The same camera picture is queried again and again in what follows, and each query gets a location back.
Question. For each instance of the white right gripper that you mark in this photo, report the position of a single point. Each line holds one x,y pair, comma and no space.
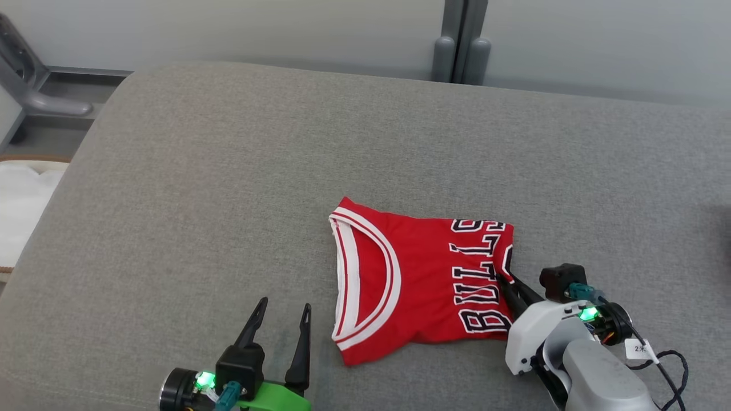
531,331

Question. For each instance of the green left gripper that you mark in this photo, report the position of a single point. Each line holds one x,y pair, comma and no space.
274,397

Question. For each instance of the red Bulls jersey white trim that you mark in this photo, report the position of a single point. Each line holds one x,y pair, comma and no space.
422,268

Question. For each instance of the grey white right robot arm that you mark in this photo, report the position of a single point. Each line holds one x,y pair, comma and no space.
599,377

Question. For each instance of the white lined brown rim basket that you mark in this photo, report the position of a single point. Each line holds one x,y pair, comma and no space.
23,211

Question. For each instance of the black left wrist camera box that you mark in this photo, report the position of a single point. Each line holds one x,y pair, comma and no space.
240,365

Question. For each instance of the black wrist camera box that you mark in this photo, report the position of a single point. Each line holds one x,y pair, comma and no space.
562,279
240,365

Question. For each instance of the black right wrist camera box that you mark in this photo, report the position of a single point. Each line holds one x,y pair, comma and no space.
562,279

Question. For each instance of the grey partition post with feet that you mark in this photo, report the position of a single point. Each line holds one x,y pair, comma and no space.
461,34

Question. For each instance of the grey metal frame leg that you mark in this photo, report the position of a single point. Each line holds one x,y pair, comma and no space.
51,105

